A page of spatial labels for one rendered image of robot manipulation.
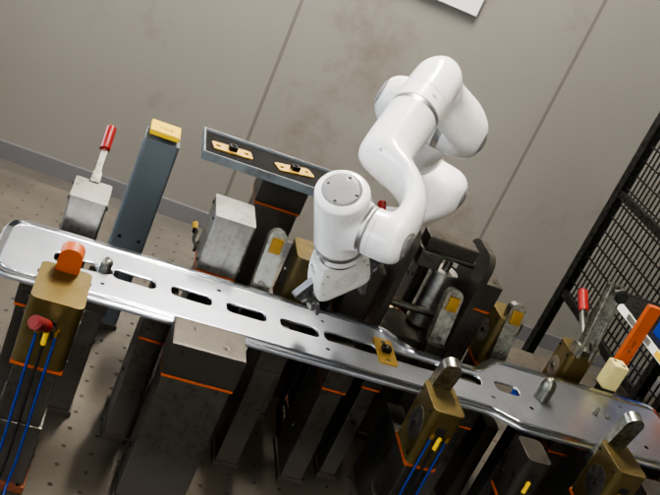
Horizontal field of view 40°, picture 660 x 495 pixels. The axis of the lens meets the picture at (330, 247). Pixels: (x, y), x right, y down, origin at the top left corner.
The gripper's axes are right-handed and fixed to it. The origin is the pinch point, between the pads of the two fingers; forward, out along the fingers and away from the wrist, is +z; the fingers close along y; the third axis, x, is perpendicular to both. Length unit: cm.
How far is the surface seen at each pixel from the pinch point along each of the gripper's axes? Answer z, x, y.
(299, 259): 5.8, 13.1, -1.1
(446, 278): 18.9, 3.0, 27.2
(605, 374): 36, -25, 52
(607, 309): 25, -16, 56
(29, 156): 180, 214, -38
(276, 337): 1.9, -1.7, -12.7
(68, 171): 186, 204, -25
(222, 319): -1.4, 4.0, -20.2
